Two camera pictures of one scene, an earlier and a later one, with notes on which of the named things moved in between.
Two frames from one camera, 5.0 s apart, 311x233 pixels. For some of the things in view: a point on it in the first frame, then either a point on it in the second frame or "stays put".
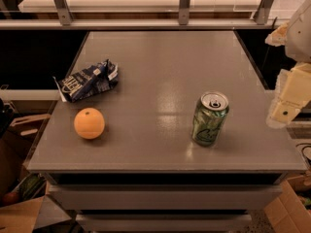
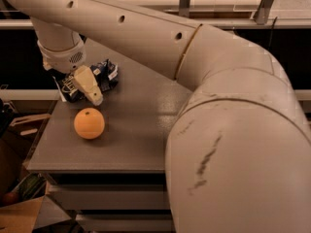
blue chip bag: x=87 y=82 stays put
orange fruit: x=88 y=122 stays put
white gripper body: x=300 y=38 to x=64 y=59
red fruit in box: x=11 y=199 stays put
